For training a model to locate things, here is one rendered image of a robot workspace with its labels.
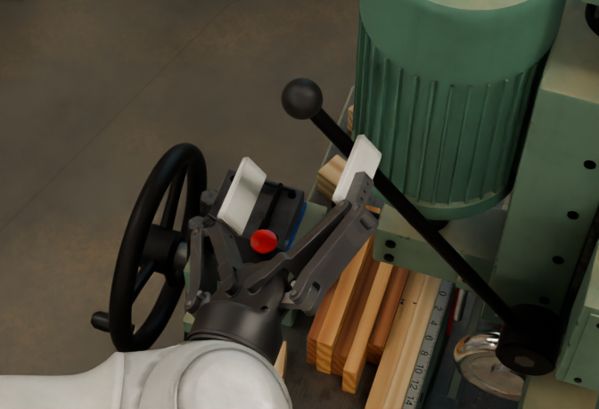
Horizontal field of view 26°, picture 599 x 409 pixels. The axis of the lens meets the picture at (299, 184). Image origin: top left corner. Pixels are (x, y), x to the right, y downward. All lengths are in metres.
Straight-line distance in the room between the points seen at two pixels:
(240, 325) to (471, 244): 0.44
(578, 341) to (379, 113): 0.27
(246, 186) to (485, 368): 0.36
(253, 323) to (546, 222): 0.34
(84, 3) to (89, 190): 0.52
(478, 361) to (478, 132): 0.32
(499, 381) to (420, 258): 0.16
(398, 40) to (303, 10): 1.94
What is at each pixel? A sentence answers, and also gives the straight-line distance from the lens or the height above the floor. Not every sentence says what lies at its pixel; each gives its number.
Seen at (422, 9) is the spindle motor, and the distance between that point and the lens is 1.04.
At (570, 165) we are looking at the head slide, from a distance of 1.18.
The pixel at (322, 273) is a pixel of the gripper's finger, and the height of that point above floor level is 1.36.
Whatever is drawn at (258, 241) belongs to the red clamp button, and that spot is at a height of 1.02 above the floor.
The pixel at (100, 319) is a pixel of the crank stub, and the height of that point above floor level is 0.75.
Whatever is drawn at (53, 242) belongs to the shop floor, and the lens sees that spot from 2.70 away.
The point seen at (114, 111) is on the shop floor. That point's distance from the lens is 2.86.
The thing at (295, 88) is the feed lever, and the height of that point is 1.43.
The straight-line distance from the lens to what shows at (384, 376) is 1.48.
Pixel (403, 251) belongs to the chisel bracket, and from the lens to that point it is 1.44.
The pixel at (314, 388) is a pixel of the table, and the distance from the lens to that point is 1.51.
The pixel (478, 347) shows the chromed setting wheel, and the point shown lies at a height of 1.06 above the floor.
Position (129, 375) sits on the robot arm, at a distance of 0.85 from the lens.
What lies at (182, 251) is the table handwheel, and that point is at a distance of 1.69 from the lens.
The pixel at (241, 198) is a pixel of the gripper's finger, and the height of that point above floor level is 1.28.
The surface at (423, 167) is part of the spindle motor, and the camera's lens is 1.21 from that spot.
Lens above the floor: 2.28
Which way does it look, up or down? 57 degrees down
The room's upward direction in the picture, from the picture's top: straight up
